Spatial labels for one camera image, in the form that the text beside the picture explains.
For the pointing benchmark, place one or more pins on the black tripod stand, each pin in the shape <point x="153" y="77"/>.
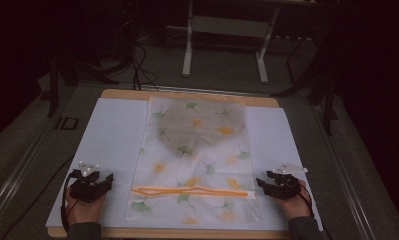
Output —
<point x="320" y="83"/>

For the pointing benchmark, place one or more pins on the round grey cloth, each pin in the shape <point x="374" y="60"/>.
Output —
<point x="200" y="128"/>

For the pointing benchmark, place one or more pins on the silver metal rail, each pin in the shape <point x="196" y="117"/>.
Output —
<point x="345" y="173"/>
<point x="13" y="181"/>

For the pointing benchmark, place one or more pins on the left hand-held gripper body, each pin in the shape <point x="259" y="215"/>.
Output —
<point x="83" y="190"/>

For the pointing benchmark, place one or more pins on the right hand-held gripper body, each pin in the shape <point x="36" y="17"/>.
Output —
<point x="285" y="186"/>

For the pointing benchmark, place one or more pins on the black rectangular floor bracket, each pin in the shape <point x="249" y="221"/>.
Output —
<point x="67" y="123"/>

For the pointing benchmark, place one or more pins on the white table cover sheet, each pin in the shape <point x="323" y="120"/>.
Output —
<point x="117" y="133"/>

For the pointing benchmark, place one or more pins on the black stand legs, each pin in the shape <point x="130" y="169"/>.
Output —
<point x="70" y="71"/>

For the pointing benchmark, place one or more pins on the translucent leaf-print zipper bag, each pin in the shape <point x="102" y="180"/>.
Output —
<point x="193" y="166"/>

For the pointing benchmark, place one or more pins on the person's right hand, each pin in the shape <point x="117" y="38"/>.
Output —
<point x="295" y="206"/>

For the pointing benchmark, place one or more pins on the white metal stand frame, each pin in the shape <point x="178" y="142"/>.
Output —
<point x="225" y="26"/>

